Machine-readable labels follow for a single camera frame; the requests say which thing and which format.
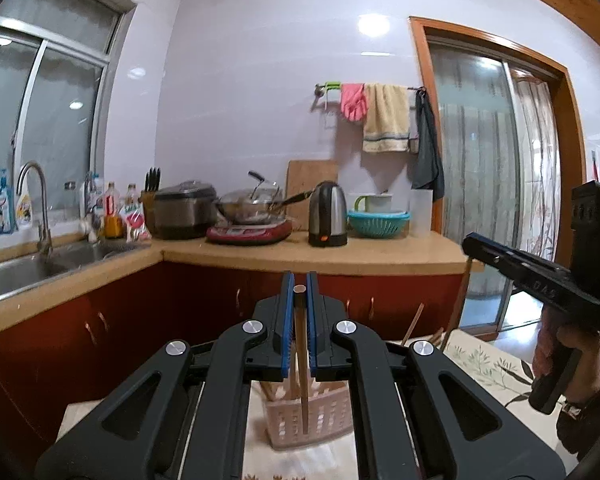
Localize patterned door curtain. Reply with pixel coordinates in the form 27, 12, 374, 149
514, 77, 564, 262

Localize wooden cutting board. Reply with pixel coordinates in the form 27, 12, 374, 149
285, 159, 340, 222

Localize yellow towel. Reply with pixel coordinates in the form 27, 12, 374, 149
362, 83, 412, 154

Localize red kitchen counter cabinets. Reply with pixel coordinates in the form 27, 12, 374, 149
0, 232, 473, 441

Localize steel electric kettle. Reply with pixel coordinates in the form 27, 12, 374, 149
307, 180, 350, 248

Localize pale pink perforated utensil basket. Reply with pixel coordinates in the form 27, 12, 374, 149
262, 377, 356, 452

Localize wooden framed glass door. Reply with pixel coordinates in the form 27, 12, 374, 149
409, 16, 589, 337

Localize teal plastic colander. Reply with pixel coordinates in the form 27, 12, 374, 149
347, 209, 411, 239

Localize red induction cooker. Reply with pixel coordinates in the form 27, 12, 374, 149
205, 219, 294, 245

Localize black knife block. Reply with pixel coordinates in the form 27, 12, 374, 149
142, 166, 164, 232

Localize metal towel rack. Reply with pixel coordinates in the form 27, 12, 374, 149
313, 81, 426, 111

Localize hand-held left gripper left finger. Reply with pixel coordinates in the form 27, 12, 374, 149
35, 271, 297, 480

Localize person's right hand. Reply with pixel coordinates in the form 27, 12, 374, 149
531, 306, 600, 402

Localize white spray bottle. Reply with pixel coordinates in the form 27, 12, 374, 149
14, 180, 34, 229

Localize translucent plastic container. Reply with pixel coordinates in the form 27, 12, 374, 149
408, 188, 434, 239

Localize pink snack packet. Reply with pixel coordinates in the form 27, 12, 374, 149
122, 206, 149, 241

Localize steel wok with lid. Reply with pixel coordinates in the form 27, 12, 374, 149
214, 170, 316, 226

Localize green-rimmed white mug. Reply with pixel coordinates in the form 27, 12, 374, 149
353, 192, 396, 214

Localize white plastic bottle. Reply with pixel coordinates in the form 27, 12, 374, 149
86, 174, 105, 232

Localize aluminium framed window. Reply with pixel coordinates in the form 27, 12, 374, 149
0, 0, 138, 231

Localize steel kitchen sink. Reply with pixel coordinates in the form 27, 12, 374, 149
0, 239, 152, 307

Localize floral printed tablecloth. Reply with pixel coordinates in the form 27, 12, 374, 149
60, 330, 581, 480

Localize chrome kitchen faucet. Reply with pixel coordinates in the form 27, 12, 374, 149
17, 161, 54, 257

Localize bunch of wooden chopsticks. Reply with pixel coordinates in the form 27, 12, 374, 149
257, 302, 446, 406

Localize person's right forearm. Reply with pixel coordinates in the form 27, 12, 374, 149
555, 365, 600, 458

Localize cooking oil bottle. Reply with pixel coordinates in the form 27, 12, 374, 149
102, 182, 126, 239

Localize single wooden chopstick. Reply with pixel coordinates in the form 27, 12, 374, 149
440, 257, 473, 351
293, 284, 311, 435

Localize pink rubber glove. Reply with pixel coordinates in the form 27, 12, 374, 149
339, 83, 369, 122

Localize dark rice cooker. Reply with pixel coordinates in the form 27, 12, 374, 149
152, 179, 219, 240

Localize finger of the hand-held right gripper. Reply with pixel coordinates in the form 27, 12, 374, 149
461, 232, 522, 287

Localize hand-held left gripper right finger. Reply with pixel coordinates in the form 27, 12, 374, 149
306, 271, 566, 480

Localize dark grey cloth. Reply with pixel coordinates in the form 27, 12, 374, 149
410, 88, 446, 202

